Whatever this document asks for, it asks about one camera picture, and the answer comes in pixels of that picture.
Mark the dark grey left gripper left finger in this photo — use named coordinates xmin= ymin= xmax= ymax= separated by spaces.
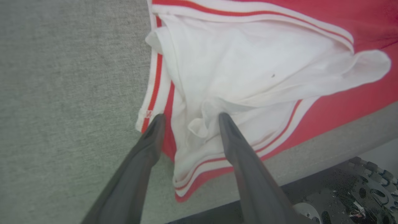
xmin=81 ymin=114 xmax=166 ymax=224

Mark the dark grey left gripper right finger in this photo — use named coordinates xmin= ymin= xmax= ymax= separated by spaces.
xmin=219 ymin=113 xmax=317 ymax=224

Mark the red white basketball jersey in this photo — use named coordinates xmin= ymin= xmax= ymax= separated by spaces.
xmin=135 ymin=0 xmax=398 ymax=203

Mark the grey fabric sofa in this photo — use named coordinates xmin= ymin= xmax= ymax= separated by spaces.
xmin=0 ymin=0 xmax=398 ymax=224

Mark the grey cable chain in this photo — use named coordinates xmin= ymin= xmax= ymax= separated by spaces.
xmin=348 ymin=156 xmax=398 ymax=193

